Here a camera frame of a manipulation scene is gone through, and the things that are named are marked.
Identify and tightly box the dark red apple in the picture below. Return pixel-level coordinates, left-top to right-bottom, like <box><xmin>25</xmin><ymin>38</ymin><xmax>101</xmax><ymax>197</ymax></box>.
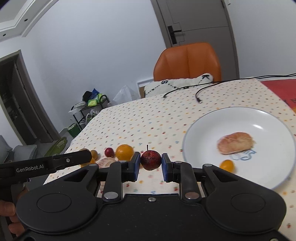
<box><xmin>140</xmin><ymin>146</ymin><xmax>162</xmax><ymax>171</ymax></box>

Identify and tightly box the green bag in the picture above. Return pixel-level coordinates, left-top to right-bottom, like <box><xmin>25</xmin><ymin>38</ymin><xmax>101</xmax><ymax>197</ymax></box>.
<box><xmin>67</xmin><ymin>123</ymin><xmax>81</xmax><ymax>138</ymax></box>

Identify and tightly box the peeled pomelo piece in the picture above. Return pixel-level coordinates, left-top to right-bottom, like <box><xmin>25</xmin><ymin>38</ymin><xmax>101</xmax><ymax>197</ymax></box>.
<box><xmin>96</xmin><ymin>157</ymin><xmax>116</xmax><ymax>169</ymax></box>
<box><xmin>217</xmin><ymin>132</ymin><xmax>255</xmax><ymax>155</ymax></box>

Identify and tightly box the black metal shelf rack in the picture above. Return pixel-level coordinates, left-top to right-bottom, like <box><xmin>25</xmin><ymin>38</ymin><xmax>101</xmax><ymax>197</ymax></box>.
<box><xmin>68</xmin><ymin>93</ymin><xmax>110</xmax><ymax>130</ymax></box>

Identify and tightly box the clear plastic bag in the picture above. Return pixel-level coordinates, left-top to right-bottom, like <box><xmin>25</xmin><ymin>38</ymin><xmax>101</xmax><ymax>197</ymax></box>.
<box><xmin>112</xmin><ymin>85</ymin><xmax>139</xmax><ymax>104</ymax></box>

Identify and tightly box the black door handle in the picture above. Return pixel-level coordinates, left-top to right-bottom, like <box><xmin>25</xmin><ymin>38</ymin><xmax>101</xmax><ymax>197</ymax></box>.
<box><xmin>167</xmin><ymin>25</ymin><xmax>182</xmax><ymax>45</ymax></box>

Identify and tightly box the white plush cushion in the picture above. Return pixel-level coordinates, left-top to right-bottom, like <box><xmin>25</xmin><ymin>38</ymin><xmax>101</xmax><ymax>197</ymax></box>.
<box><xmin>144</xmin><ymin>73</ymin><xmax>214</xmax><ymax>97</ymax></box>

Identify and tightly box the orange leather chair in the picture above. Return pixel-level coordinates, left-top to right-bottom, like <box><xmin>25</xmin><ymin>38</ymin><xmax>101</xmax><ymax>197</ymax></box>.
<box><xmin>153</xmin><ymin>43</ymin><xmax>222</xmax><ymax>82</ymax></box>

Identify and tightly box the black usb cable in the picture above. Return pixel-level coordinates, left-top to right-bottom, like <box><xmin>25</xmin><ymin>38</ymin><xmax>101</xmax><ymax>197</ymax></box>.
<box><xmin>163</xmin><ymin>73</ymin><xmax>296</xmax><ymax>103</ymax></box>

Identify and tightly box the small orange kumquat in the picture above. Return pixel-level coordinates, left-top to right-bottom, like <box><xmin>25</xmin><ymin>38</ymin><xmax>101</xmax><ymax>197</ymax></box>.
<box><xmin>219</xmin><ymin>160</ymin><xmax>235</xmax><ymax>173</ymax></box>

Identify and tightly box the cardboard picture frame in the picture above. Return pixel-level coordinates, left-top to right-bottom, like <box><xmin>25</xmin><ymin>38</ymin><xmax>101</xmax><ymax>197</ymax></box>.
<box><xmin>137</xmin><ymin>79</ymin><xmax>154</xmax><ymax>98</ymax></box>

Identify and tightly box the red paper mat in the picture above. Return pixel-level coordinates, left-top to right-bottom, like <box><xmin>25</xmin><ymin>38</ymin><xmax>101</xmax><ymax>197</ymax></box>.
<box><xmin>261</xmin><ymin>79</ymin><xmax>296</xmax><ymax>112</ymax></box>

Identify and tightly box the grey sofa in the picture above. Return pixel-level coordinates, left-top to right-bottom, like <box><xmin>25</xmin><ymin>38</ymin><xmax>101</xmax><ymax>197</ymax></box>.
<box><xmin>0</xmin><ymin>136</ymin><xmax>37</xmax><ymax>164</ymax></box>

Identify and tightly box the small yellow fruit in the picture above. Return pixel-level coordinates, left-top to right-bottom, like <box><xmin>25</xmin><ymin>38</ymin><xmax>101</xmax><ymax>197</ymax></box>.
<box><xmin>90</xmin><ymin>150</ymin><xmax>98</xmax><ymax>160</ymax></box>

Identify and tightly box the white ceramic plate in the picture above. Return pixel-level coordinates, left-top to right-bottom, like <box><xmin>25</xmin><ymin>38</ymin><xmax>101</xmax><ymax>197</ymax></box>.
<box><xmin>182</xmin><ymin>107</ymin><xmax>295</xmax><ymax>189</ymax></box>

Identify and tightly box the small red fruit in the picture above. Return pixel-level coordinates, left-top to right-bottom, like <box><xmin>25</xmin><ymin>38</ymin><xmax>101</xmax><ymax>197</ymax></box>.
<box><xmin>104</xmin><ymin>147</ymin><xmax>115</xmax><ymax>158</ymax></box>

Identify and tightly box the large orange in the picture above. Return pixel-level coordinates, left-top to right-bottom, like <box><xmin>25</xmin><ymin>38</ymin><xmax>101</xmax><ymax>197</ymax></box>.
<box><xmin>115</xmin><ymin>144</ymin><xmax>134</xmax><ymax>161</ymax></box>

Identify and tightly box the grey door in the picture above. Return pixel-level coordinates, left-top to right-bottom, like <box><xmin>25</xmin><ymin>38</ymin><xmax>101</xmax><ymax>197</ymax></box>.
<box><xmin>151</xmin><ymin>0</ymin><xmax>239</xmax><ymax>80</ymax></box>

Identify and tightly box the left hand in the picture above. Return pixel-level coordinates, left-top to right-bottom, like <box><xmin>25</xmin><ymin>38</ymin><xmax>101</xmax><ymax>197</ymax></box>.
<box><xmin>0</xmin><ymin>182</ymin><xmax>30</xmax><ymax>237</ymax></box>

